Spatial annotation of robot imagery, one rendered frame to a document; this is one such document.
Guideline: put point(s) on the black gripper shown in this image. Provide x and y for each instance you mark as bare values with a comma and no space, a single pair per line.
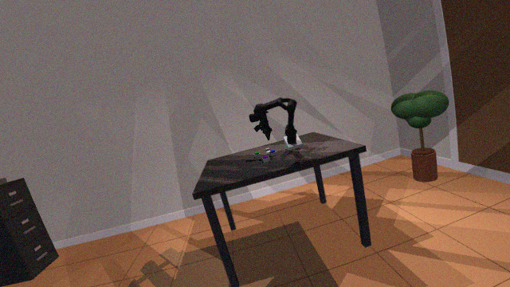
266,128

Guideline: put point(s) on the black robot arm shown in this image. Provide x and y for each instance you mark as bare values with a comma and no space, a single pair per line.
260,114

